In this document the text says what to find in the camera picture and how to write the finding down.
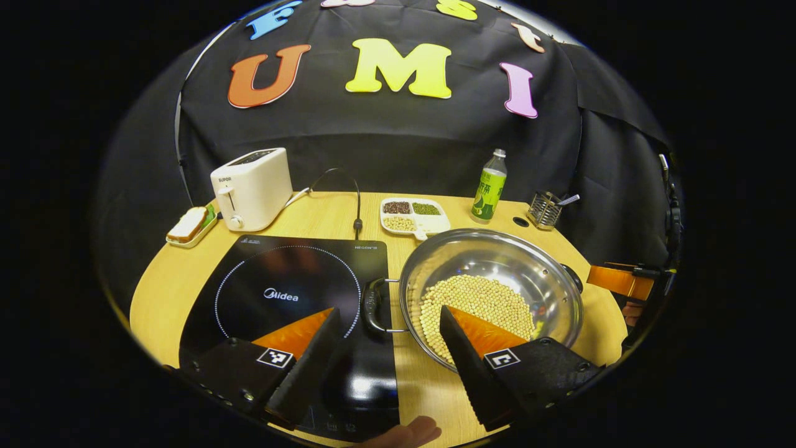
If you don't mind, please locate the wire mesh utensil holder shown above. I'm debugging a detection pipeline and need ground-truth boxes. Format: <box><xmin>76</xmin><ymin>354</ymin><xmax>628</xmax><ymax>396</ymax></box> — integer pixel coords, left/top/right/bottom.
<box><xmin>527</xmin><ymin>190</ymin><xmax>563</xmax><ymax>231</ymax></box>

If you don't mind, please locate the white divided bean dish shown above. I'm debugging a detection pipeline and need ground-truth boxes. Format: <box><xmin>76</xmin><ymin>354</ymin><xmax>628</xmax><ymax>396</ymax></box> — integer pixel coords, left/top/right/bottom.
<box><xmin>379</xmin><ymin>197</ymin><xmax>451</xmax><ymax>241</ymax></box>

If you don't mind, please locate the white toaster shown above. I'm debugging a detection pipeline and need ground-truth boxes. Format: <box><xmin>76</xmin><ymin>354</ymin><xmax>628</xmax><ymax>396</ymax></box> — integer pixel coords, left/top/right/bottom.
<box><xmin>210</xmin><ymin>147</ymin><xmax>294</xmax><ymax>233</ymax></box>

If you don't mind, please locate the pale green plate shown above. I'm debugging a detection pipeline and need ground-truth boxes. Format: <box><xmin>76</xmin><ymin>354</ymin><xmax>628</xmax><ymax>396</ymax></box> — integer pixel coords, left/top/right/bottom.
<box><xmin>165</xmin><ymin>204</ymin><xmax>220</xmax><ymax>250</ymax></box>

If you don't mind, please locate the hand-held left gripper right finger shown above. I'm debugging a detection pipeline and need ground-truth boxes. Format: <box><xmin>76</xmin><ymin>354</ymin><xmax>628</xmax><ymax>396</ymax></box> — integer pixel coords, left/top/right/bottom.
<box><xmin>438</xmin><ymin>304</ymin><xmax>605</xmax><ymax>433</ymax></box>

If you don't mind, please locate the black backdrop cloth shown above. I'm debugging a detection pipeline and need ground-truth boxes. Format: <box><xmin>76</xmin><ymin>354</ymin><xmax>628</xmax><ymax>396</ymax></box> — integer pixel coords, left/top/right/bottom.
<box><xmin>93</xmin><ymin>0</ymin><xmax>685</xmax><ymax>293</ymax></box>

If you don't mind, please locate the steel pot with beans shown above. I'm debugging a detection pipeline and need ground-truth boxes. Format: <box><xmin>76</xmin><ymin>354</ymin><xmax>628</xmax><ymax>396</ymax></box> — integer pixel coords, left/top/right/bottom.
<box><xmin>362</xmin><ymin>228</ymin><xmax>585</xmax><ymax>374</ymax></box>

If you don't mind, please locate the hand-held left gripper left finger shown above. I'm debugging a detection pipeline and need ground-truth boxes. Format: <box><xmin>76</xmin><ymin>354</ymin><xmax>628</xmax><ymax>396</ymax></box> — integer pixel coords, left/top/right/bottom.
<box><xmin>180</xmin><ymin>307</ymin><xmax>344</xmax><ymax>431</ymax></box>

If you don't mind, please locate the black induction cooktop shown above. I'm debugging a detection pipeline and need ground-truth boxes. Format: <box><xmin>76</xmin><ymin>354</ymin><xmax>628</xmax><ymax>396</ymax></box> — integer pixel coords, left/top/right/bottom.
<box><xmin>178</xmin><ymin>234</ymin><xmax>402</xmax><ymax>444</ymax></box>

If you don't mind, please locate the green drink bottle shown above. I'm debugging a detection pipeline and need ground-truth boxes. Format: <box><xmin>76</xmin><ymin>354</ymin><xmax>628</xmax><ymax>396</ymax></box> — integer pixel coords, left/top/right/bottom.
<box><xmin>470</xmin><ymin>148</ymin><xmax>508</xmax><ymax>225</ymax></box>

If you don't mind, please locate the black power cable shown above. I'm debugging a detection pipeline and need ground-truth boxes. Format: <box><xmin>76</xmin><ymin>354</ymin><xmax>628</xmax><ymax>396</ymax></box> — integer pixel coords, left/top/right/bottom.
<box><xmin>309</xmin><ymin>167</ymin><xmax>364</xmax><ymax>240</ymax></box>

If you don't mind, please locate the sandwich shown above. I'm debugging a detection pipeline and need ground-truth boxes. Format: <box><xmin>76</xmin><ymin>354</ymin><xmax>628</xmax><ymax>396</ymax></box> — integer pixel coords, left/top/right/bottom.
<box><xmin>168</xmin><ymin>207</ymin><xmax>209</xmax><ymax>243</ymax></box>

